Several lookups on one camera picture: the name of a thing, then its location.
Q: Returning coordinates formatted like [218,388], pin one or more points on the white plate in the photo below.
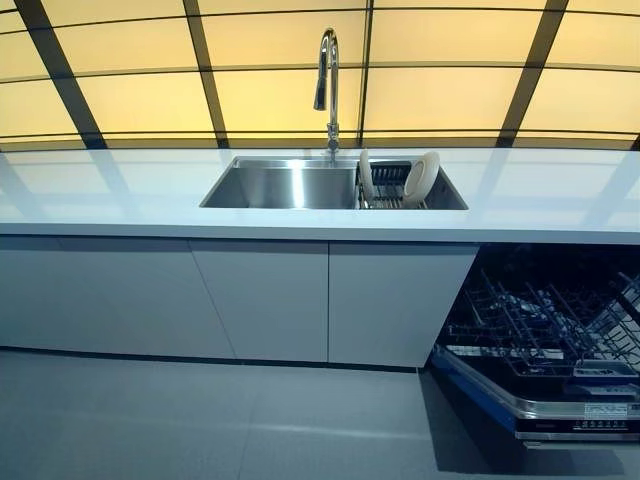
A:
[419,177]
[366,175]

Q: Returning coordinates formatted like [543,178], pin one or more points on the white label sticker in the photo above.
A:
[605,411]

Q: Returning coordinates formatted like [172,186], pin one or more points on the black dish drying rack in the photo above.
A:
[387,190]

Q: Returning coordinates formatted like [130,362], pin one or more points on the open dishwasher door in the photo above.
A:
[500,385]

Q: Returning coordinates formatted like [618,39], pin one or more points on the stainless steel sink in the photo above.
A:
[280,182]

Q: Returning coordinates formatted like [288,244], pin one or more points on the chrome gooseneck kitchen faucet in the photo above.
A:
[332,100]

